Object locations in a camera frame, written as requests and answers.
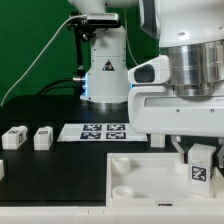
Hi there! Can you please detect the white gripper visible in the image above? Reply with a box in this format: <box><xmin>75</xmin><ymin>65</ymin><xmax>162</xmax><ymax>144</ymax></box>
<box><xmin>128</xmin><ymin>85</ymin><xmax>224</xmax><ymax>169</ymax></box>

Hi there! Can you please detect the white camera cable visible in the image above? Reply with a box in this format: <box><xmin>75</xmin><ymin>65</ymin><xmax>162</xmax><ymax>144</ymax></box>
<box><xmin>0</xmin><ymin>14</ymin><xmax>88</xmax><ymax>107</ymax></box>

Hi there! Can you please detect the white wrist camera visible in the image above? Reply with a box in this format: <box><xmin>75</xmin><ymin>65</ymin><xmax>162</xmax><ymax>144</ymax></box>
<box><xmin>128</xmin><ymin>55</ymin><xmax>171</xmax><ymax>85</ymax></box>

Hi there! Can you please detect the white base tag plate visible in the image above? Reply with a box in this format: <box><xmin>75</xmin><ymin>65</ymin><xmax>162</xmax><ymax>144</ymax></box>
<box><xmin>57</xmin><ymin>123</ymin><xmax>147</xmax><ymax>142</ymax></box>

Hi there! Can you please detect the black camera on mount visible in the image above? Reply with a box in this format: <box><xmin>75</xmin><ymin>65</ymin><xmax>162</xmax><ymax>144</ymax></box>
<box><xmin>66</xmin><ymin>12</ymin><xmax>121</xmax><ymax>94</ymax></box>

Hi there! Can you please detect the white U-shaped obstacle fence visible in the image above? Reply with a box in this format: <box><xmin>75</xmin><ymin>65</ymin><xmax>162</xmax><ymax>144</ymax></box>
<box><xmin>0</xmin><ymin>158</ymin><xmax>224</xmax><ymax>224</ymax></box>

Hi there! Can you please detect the white square tabletop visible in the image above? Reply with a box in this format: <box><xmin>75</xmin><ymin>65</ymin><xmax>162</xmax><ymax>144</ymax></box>
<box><xmin>106</xmin><ymin>153</ymin><xmax>224</xmax><ymax>207</ymax></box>

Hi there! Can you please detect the black cable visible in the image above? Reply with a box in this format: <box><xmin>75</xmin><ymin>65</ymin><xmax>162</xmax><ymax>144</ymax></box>
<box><xmin>36</xmin><ymin>78</ymin><xmax>84</xmax><ymax>96</ymax></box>

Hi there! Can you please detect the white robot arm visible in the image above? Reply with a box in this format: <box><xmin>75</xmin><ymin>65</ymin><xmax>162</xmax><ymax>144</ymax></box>
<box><xmin>128</xmin><ymin>0</ymin><xmax>224</xmax><ymax>168</ymax></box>

